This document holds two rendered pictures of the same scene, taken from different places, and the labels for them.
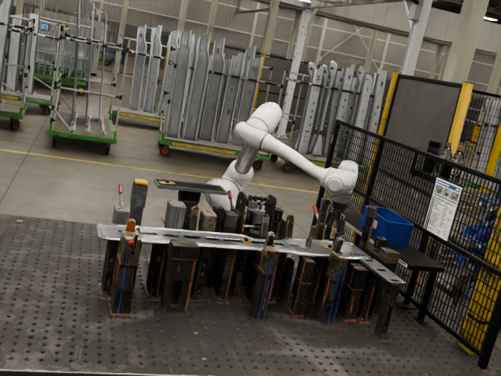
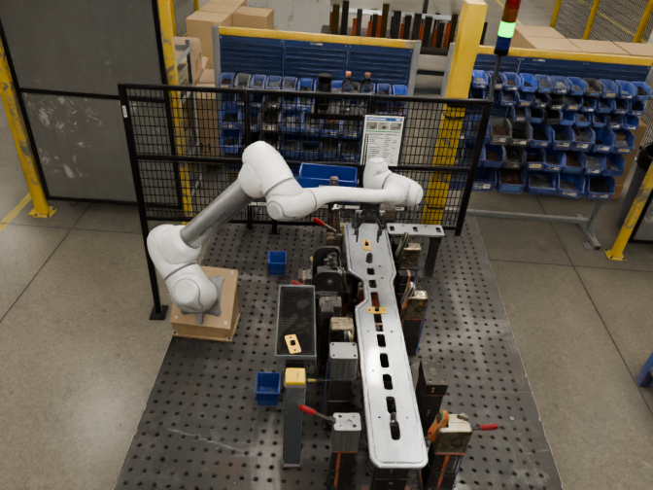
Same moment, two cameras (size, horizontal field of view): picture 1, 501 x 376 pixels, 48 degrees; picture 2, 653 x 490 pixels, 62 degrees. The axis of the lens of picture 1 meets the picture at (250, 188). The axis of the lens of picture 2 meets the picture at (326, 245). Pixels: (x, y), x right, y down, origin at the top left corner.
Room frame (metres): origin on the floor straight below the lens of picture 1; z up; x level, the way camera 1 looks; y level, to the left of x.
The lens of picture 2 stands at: (2.36, 1.65, 2.52)
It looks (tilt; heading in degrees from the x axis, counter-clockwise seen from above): 36 degrees down; 287
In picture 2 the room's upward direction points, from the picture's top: 4 degrees clockwise
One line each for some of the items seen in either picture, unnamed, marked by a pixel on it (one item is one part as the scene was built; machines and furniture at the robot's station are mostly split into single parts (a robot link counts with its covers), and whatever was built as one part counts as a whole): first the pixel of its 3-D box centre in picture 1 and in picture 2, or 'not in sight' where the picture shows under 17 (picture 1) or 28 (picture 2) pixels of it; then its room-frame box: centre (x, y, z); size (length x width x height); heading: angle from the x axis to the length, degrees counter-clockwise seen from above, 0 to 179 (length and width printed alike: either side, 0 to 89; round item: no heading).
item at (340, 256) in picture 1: (332, 287); (406, 274); (2.61, -0.48, 0.87); 0.12 x 0.09 x 0.35; 22
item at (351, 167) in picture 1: (346, 175); (377, 175); (2.81, -0.46, 1.39); 0.13 x 0.11 x 0.16; 160
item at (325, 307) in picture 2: (212, 242); (324, 342); (2.82, 0.14, 0.90); 0.05 x 0.05 x 0.40; 22
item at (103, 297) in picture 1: (110, 262); (391, 471); (2.42, 0.56, 0.84); 0.18 x 0.06 x 0.29; 22
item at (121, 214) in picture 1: (116, 242); (342, 454); (2.59, 0.58, 0.88); 0.11 x 0.10 x 0.36; 22
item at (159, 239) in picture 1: (242, 242); (378, 314); (2.64, -0.01, 1.00); 1.38 x 0.22 x 0.02; 112
